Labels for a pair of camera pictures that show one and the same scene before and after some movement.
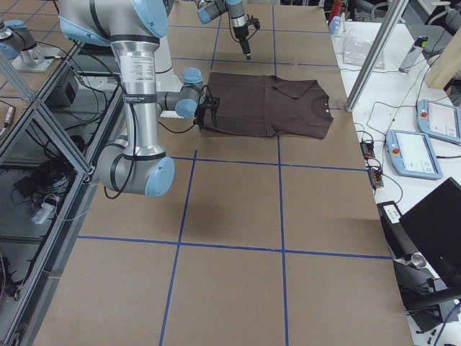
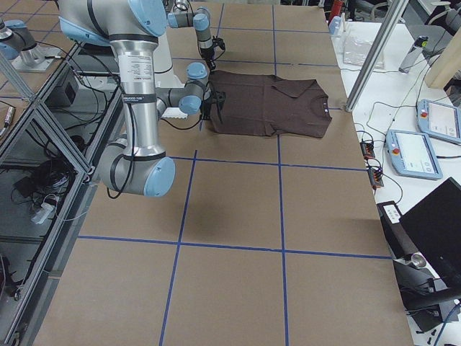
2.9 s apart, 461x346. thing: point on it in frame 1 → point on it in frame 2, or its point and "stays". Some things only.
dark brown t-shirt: [264, 106] stays
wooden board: [447, 64] stays
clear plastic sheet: [355, 50] stays
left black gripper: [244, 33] → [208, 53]
